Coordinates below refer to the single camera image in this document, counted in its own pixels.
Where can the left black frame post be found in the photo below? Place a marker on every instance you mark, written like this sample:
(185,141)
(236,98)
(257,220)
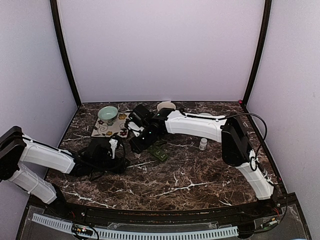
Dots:
(63,51)

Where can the black frame post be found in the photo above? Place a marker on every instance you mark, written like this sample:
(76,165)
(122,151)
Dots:
(259,51)
(63,51)

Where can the floral square plate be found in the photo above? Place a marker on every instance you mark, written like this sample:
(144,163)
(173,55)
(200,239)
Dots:
(104,130)

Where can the cream ceramic mug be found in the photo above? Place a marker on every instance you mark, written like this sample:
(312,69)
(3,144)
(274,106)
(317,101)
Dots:
(167,105)

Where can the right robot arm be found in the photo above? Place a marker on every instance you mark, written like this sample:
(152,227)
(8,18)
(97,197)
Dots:
(236,148)

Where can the green weekly pill organizer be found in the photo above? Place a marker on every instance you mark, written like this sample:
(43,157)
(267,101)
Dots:
(157,151)

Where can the right black frame post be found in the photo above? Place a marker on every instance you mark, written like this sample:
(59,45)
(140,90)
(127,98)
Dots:
(259,51)

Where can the white slotted cable duct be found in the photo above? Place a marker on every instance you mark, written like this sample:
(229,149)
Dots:
(121,231)

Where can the teal bowl right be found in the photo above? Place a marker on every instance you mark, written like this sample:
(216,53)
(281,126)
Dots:
(206,114)

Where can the white pill bottle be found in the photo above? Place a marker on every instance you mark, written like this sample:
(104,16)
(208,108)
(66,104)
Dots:
(203,144)

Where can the teal bowl on plate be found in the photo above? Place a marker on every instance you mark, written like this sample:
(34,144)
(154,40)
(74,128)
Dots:
(108,114)

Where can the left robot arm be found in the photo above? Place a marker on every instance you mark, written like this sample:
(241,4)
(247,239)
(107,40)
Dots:
(17,149)

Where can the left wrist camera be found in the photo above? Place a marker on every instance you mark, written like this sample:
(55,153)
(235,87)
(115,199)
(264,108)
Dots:
(113,146)

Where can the black front rail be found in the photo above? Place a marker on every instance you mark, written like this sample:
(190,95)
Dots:
(239,214)

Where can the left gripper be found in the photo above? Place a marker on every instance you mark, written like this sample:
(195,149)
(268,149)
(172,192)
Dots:
(119,167)

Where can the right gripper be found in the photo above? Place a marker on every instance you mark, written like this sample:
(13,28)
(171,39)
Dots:
(138,147)

